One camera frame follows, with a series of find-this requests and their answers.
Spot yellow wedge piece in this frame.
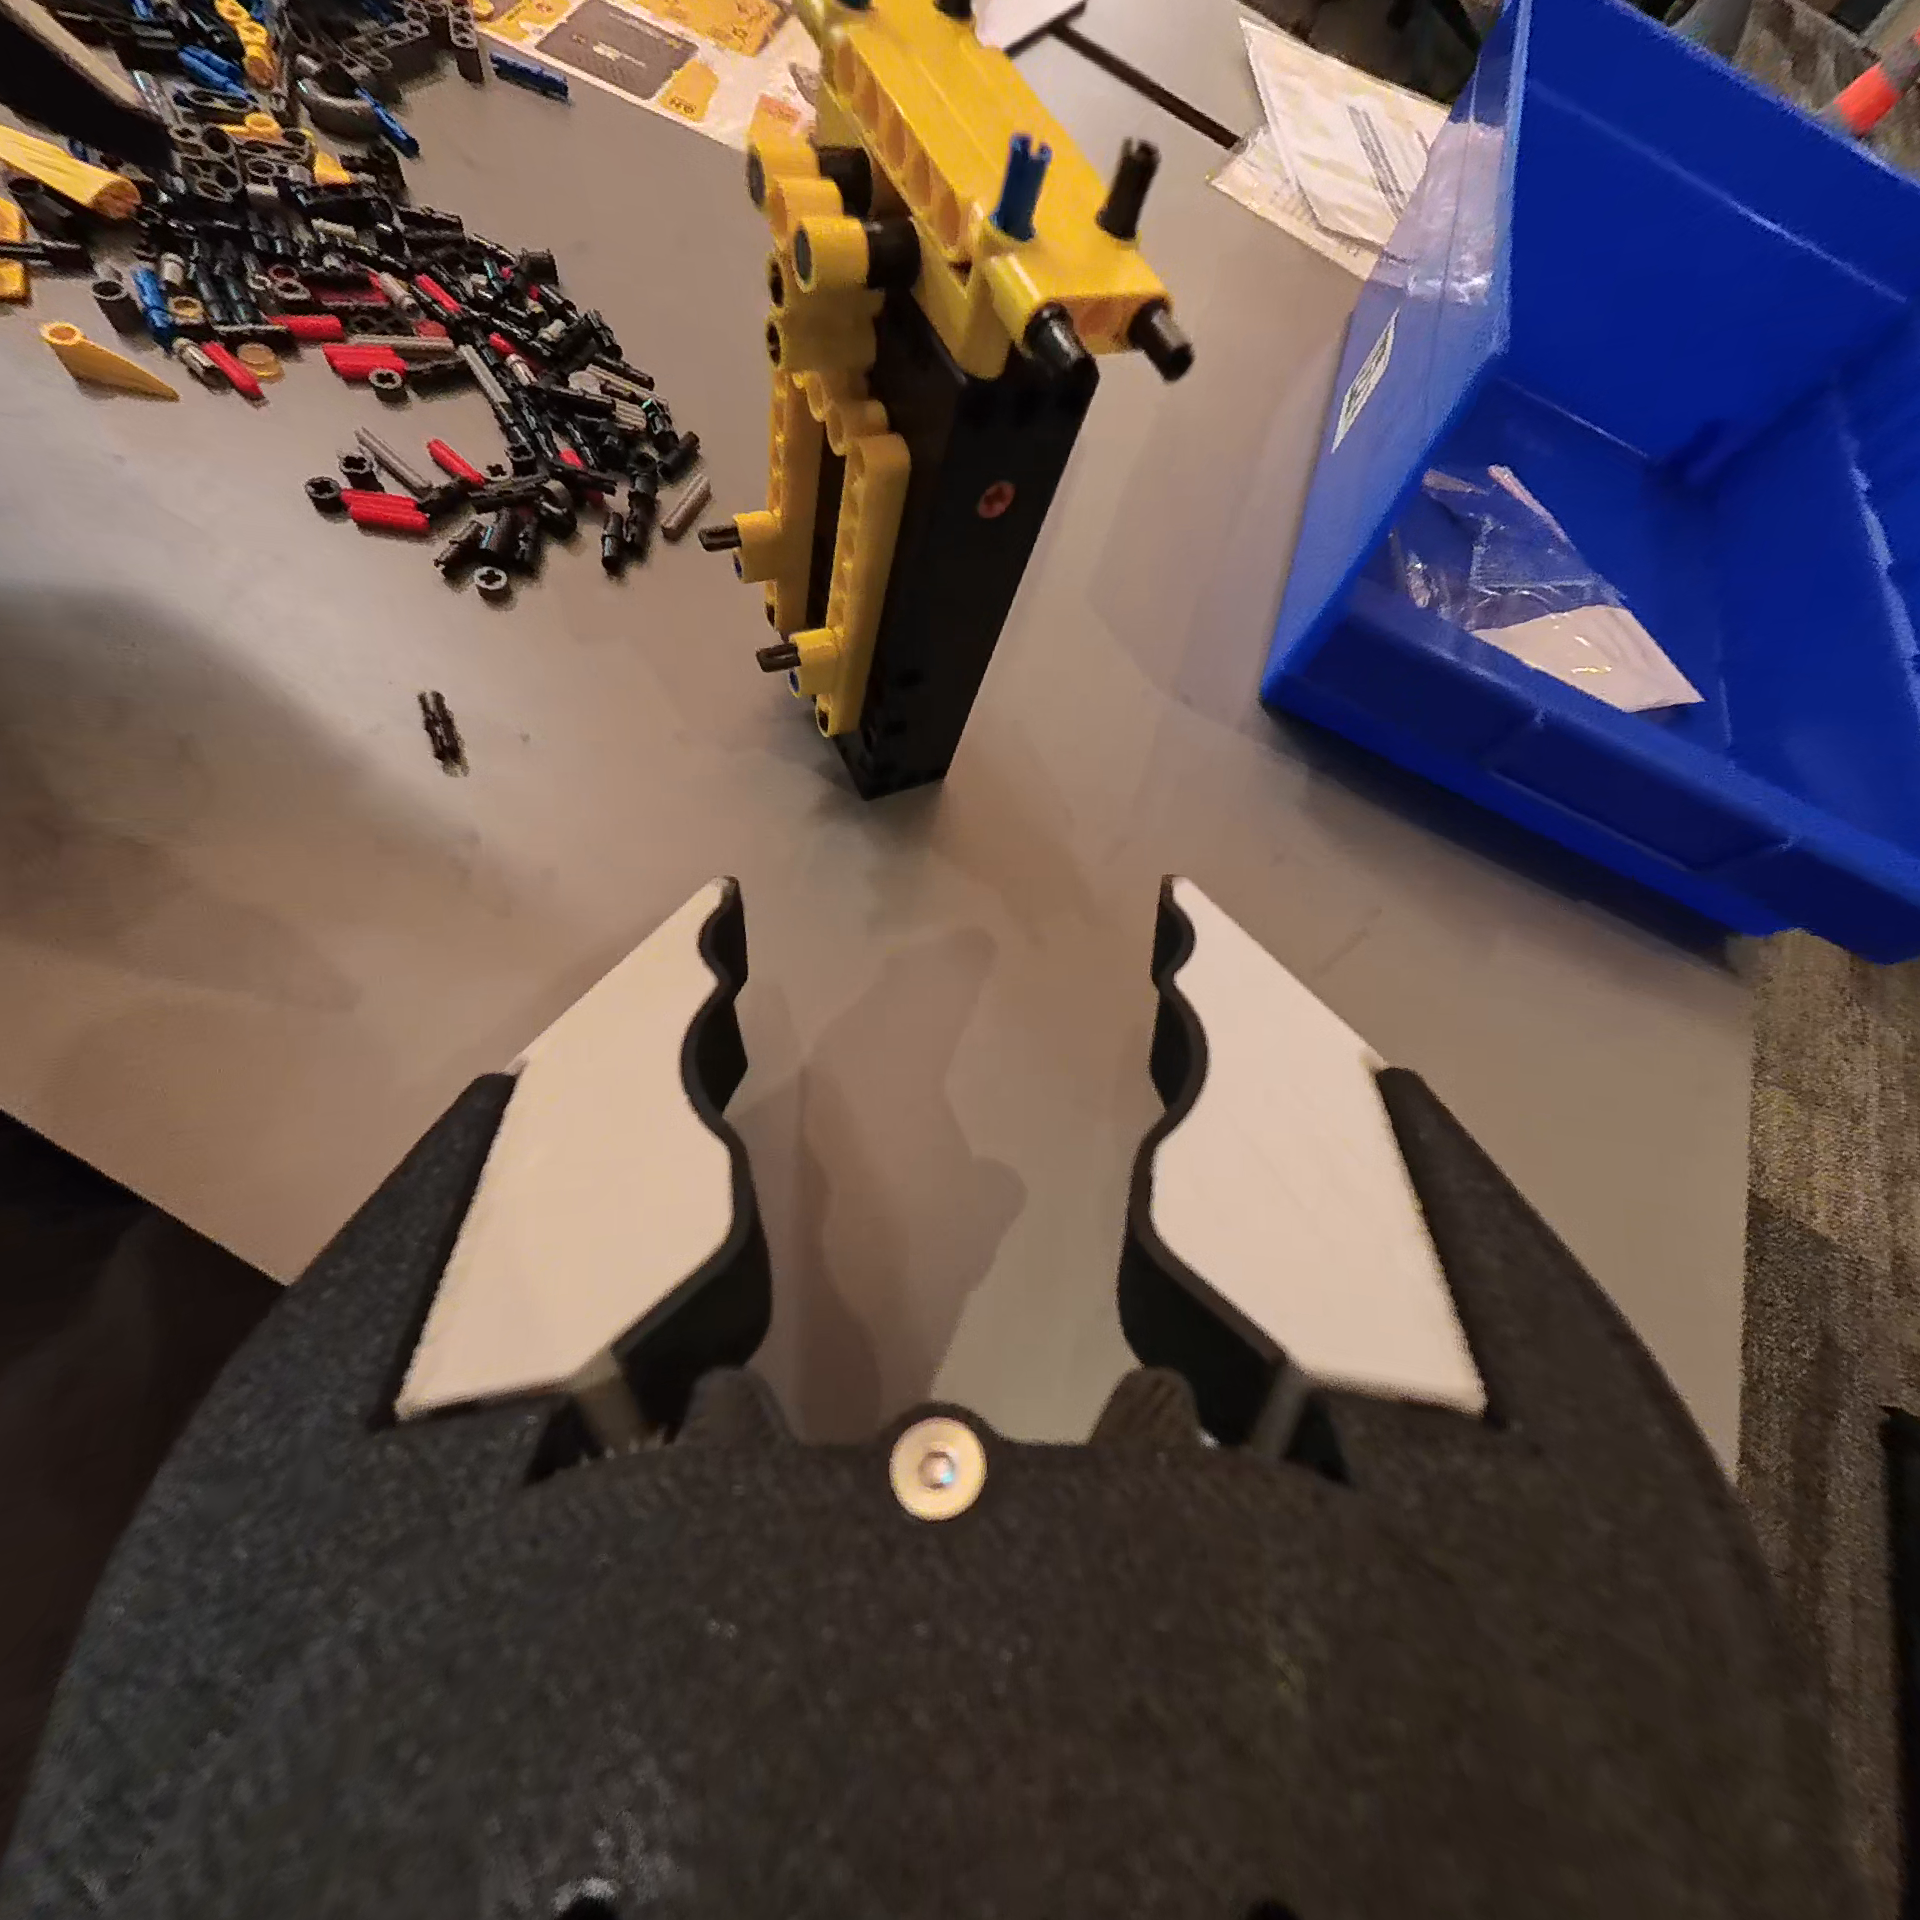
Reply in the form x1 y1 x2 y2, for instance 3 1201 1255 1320
40 318 182 403

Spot blue plastic bin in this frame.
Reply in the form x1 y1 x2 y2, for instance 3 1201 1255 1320
1259 0 1920 961

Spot thin black rod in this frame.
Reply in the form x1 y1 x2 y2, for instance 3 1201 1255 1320
1049 22 1249 150

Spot yellow instruction booklet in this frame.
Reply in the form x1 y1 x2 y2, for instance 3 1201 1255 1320
479 0 829 151

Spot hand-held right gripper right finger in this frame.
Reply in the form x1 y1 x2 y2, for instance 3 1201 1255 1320
1116 871 1489 1463

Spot orange red object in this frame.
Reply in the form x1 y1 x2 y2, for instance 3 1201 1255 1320
1832 47 1920 140

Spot clear plastic bag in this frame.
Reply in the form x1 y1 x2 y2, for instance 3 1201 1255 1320
1386 463 1705 715

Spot white paper sheets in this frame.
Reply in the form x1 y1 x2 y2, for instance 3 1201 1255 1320
1206 0 1458 282

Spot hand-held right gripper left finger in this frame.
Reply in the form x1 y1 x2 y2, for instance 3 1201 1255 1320
392 874 774 1463

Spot pile of small building pieces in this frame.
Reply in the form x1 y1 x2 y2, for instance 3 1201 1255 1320
0 0 716 605

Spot yellow and black brick assembly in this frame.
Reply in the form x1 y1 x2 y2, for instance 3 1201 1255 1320
701 0 1200 803

